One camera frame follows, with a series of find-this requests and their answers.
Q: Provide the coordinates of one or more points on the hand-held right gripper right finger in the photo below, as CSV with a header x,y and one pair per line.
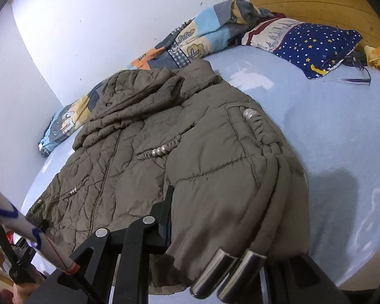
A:
x,y
304,285

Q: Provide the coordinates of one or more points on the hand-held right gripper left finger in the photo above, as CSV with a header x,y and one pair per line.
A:
x,y
136,240

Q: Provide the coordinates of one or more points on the olive quilted hooded jacket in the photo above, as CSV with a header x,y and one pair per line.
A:
x,y
209,152

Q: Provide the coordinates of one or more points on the person's left hand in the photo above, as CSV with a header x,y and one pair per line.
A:
x,y
23,294

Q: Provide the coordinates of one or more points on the white striped pole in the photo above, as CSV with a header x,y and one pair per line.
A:
x,y
25,228

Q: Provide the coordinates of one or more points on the eyeglasses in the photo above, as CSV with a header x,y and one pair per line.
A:
x,y
357,69

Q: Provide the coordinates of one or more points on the patchwork cartoon print blanket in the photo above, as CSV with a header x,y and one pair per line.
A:
x,y
205,28

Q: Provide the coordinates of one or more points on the star print pillow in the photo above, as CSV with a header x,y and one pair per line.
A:
x,y
313,42

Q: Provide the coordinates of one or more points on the wooden headboard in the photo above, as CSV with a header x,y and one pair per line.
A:
x,y
319,3

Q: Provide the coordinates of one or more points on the wooden furniture frame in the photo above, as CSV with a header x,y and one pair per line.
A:
x,y
0,262

